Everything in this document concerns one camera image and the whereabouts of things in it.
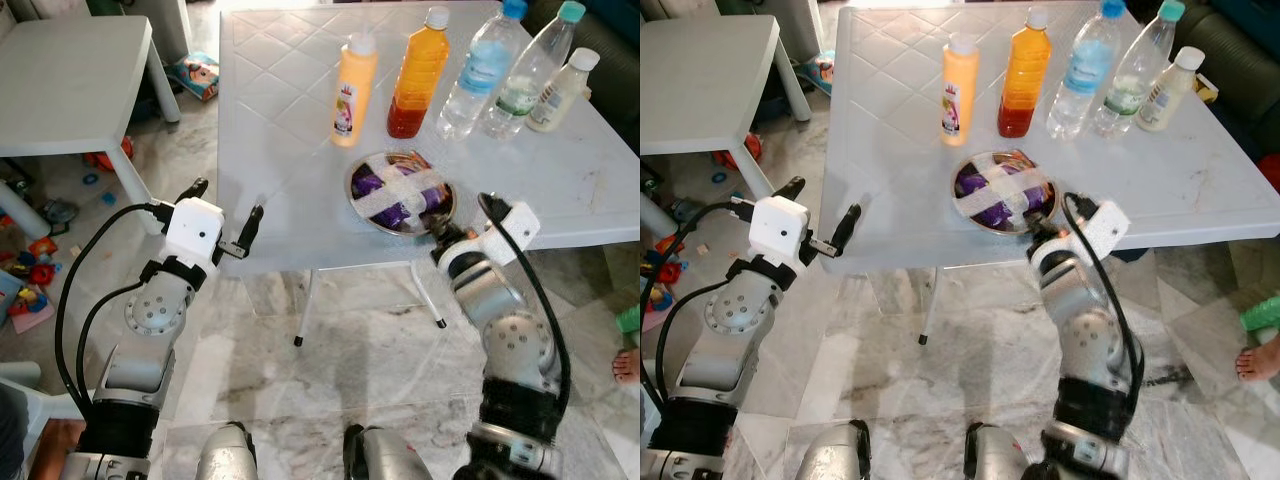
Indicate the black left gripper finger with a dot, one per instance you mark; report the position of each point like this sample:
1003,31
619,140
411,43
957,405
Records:
252,228
193,189
790,188
848,226

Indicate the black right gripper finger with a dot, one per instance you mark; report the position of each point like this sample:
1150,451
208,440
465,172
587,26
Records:
439,226
1035,217

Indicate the round metal bowl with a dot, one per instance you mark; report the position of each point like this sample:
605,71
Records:
352,195
957,195

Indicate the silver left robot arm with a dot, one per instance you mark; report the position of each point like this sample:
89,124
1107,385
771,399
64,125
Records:
735,315
150,315

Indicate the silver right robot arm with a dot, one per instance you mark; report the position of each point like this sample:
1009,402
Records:
515,340
1095,340

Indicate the white tape strip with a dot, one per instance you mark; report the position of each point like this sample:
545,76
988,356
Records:
1005,190
1030,182
400,190
425,182

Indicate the large white plastic table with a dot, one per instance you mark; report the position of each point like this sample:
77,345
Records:
290,190
900,190

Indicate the red plastic toy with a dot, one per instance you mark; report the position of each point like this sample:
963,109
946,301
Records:
110,157
735,152

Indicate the purple wrapped food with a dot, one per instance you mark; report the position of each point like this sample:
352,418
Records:
975,183
370,183

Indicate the colourful printed toy box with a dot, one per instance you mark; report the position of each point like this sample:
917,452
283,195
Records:
820,72
195,78

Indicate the small white plastic table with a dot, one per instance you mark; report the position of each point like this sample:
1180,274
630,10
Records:
700,80
70,80

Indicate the orange juice bottle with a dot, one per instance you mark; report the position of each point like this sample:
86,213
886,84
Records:
418,75
1025,75

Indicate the yellow bottle white cap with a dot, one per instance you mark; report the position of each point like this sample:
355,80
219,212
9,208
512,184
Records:
355,95
960,95

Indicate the red toy blocks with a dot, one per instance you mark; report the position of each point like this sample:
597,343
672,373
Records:
665,258
42,262

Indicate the blue cap water bottle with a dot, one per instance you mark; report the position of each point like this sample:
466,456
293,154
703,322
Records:
480,75
1085,75

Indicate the teal cap clear bottle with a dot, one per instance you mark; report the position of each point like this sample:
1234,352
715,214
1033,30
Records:
530,75
1135,80

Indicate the cream bottle white cap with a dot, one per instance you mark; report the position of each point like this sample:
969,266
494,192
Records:
560,95
1168,95

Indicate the pink flat book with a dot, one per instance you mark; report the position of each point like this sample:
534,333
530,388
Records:
655,312
32,315

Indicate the grey left robot leg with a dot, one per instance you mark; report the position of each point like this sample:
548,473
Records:
830,455
225,455

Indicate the grey robot leg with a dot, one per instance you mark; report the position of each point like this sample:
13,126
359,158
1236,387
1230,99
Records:
1000,458
830,455
385,458
225,455

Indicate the person's bare foot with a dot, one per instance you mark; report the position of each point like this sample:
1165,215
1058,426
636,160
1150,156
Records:
1258,360
627,368

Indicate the grey right robot leg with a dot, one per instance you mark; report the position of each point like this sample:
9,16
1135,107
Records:
385,458
1000,458

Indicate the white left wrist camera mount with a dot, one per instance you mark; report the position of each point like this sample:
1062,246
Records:
780,232
195,232

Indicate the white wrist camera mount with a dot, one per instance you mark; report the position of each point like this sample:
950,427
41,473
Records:
1105,230
512,232
195,232
780,232

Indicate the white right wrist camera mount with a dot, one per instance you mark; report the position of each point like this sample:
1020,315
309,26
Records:
512,232
1105,230

